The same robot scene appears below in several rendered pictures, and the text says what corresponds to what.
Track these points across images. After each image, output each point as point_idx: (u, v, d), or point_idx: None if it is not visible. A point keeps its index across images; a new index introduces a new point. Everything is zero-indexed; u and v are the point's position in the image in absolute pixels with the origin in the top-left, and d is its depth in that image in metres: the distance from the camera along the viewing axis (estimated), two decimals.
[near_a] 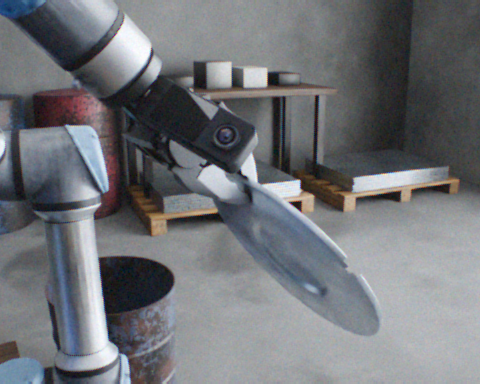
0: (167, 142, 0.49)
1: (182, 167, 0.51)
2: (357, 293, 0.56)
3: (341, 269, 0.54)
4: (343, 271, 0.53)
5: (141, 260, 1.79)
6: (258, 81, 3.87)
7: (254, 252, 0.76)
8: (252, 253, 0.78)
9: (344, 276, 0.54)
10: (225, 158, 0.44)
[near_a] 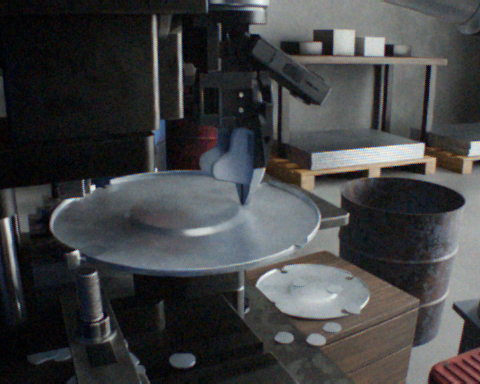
0: (267, 78, 0.52)
1: (269, 109, 0.52)
2: (90, 200, 0.59)
3: (111, 190, 0.62)
4: (107, 191, 0.63)
5: (404, 181, 1.83)
6: (376, 50, 3.92)
7: (278, 239, 0.49)
8: (287, 243, 0.48)
9: None
10: (327, 84, 0.56)
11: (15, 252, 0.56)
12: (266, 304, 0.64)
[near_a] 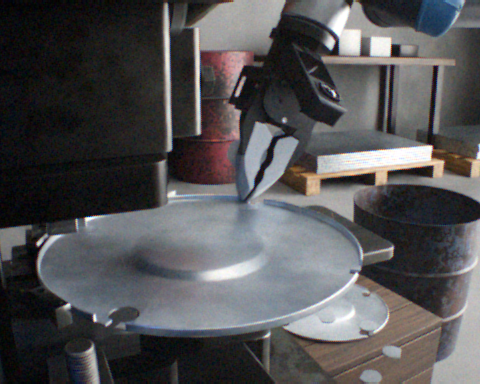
0: (278, 76, 0.55)
1: (261, 101, 0.55)
2: (71, 246, 0.46)
3: (88, 230, 0.50)
4: (83, 231, 0.51)
5: (418, 188, 1.74)
6: (383, 50, 3.82)
7: (328, 266, 0.42)
8: (341, 269, 0.42)
9: None
10: (318, 93, 0.49)
11: None
12: (292, 346, 0.54)
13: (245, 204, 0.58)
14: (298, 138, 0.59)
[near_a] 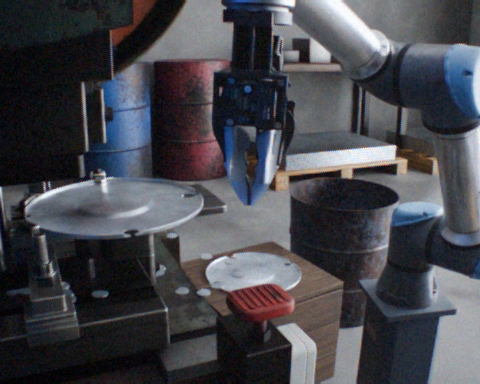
0: None
1: (286, 107, 0.55)
2: (157, 224, 0.74)
3: None
4: None
5: (351, 181, 2.10)
6: None
7: (101, 186, 0.92)
8: (101, 184, 0.93)
9: None
10: None
11: (2, 231, 0.83)
12: (177, 270, 0.90)
13: (32, 216, 0.76)
14: None
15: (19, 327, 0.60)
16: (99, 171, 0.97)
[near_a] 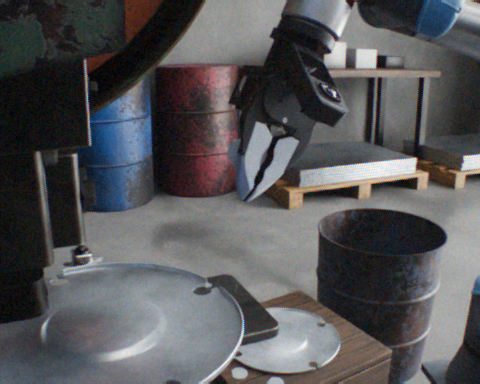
0: (279, 77, 0.55)
1: (262, 101, 0.55)
2: (171, 280, 0.61)
3: None
4: None
5: (386, 212, 1.79)
6: (368, 62, 3.87)
7: None
8: None
9: None
10: (319, 93, 0.49)
11: None
12: None
13: None
14: (298, 138, 0.59)
15: None
16: (83, 250, 0.66)
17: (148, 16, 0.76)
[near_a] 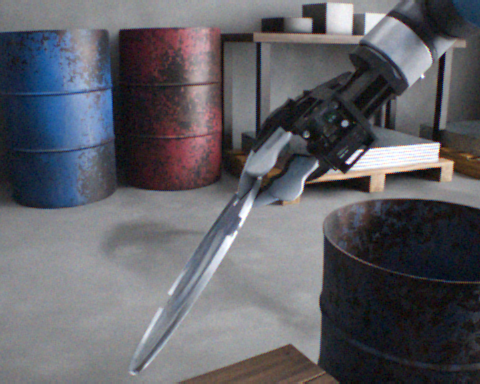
0: None
1: None
2: None
3: None
4: None
5: (430, 204, 1.10)
6: None
7: None
8: None
9: None
10: None
11: None
12: None
13: None
14: (279, 123, 0.57)
15: None
16: None
17: None
